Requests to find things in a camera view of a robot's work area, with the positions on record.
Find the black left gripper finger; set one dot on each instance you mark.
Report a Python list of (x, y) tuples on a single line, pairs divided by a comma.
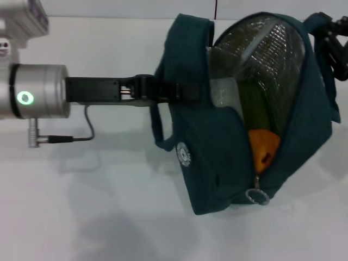
[(179, 92)]

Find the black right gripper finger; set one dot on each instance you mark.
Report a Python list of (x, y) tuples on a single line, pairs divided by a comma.
[(338, 62), (338, 24)]

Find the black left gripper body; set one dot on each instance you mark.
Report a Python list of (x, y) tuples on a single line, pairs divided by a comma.
[(92, 89)]

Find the clear food container blue rim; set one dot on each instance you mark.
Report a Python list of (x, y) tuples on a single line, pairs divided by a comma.
[(224, 93)]

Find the green cucumber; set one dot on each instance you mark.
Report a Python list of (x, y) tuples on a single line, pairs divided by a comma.
[(255, 108)]

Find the dark teal insulated lunch bag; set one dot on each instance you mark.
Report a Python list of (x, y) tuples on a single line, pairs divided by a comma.
[(217, 168)]

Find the orange pear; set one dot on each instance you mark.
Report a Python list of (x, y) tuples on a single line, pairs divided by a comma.
[(263, 146)]

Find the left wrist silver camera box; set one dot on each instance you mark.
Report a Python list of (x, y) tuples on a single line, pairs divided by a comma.
[(24, 19)]

